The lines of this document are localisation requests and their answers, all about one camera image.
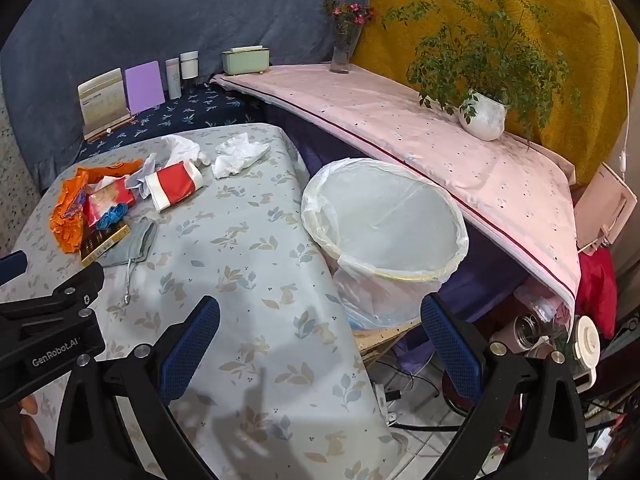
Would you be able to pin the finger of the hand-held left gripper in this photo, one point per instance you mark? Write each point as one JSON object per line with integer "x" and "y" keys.
{"x": 75, "y": 287}
{"x": 12, "y": 266}

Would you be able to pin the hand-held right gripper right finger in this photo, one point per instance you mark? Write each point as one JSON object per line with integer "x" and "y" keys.
{"x": 452, "y": 350}

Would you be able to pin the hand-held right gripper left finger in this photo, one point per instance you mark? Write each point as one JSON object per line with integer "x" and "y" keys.
{"x": 192, "y": 345}

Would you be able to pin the orange plastic bag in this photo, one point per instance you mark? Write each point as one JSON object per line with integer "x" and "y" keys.
{"x": 70, "y": 215}

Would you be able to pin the red paper packet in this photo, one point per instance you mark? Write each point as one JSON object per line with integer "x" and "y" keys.
{"x": 107, "y": 200}

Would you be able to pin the red paper cup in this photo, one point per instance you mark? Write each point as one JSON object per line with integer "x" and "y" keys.
{"x": 172, "y": 185}

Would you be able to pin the white bin with plastic liner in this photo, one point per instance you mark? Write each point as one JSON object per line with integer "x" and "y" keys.
{"x": 390, "y": 220}

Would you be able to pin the person's left hand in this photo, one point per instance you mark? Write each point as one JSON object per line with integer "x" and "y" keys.
{"x": 36, "y": 442}

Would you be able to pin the yellow and black box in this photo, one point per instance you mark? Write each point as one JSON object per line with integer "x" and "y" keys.
{"x": 102, "y": 245}

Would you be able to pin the grey cloth pouch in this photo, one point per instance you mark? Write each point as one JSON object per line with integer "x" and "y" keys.
{"x": 132, "y": 247}

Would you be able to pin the wooden board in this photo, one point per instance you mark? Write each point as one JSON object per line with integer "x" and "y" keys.
{"x": 380, "y": 342}

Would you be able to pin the steel thermos bottle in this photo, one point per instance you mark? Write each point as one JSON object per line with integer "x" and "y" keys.
{"x": 525, "y": 332}

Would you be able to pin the purple cloth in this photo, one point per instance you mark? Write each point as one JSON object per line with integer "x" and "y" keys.
{"x": 480, "y": 280}

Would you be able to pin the blue plastic wrapper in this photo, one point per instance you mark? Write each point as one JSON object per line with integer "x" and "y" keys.
{"x": 112, "y": 217}

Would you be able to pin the white power strip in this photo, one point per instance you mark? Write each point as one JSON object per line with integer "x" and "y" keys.
{"x": 382, "y": 400}

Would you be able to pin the grey floral tablecloth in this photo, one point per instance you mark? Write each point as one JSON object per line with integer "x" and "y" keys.
{"x": 250, "y": 260}

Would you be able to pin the orange plastic wrapper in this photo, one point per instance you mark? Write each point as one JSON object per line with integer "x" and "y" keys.
{"x": 115, "y": 166}

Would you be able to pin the white kettle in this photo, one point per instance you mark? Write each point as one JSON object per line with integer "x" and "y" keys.
{"x": 586, "y": 345}

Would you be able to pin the red cloth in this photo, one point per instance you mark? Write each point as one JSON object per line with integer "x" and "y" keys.
{"x": 597, "y": 290}

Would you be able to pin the beige box on stand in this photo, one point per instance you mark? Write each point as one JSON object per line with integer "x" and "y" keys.
{"x": 102, "y": 102}

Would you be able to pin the purple card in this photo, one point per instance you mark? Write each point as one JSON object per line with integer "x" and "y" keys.
{"x": 144, "y": 87}

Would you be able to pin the pink appliance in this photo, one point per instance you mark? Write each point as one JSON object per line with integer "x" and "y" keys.
{"x": 602, "y": 200}

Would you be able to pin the dark blue floral cloth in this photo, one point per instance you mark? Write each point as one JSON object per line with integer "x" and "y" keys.
{"x": 200, "y": 107}

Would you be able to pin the white slim bottle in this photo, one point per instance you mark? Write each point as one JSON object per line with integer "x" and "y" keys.
{"x": 173, "y": 80}

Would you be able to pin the pink dotted cloth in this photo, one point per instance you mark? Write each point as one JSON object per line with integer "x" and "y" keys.
{"x": 400, "y": 120}

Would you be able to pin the green plant in white pot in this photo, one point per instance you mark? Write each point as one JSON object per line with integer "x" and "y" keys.
{"x": 482, "y": 115}

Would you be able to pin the white jar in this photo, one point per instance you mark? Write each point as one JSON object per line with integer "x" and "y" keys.
{"x": 189, "y": 66}

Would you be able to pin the blue blanket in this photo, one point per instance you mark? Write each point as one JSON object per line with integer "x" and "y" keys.
{"x": 150, "y": 20}

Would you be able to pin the pale green box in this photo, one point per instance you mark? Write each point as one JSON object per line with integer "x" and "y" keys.
{"x": 245, "y": 62}

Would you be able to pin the glass vase with pink flowers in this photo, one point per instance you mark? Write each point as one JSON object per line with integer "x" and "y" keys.
{"x": 342, "y": 55}

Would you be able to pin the yellow blanket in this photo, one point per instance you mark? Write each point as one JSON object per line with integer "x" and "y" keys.
{"x": 575, "y": 35}

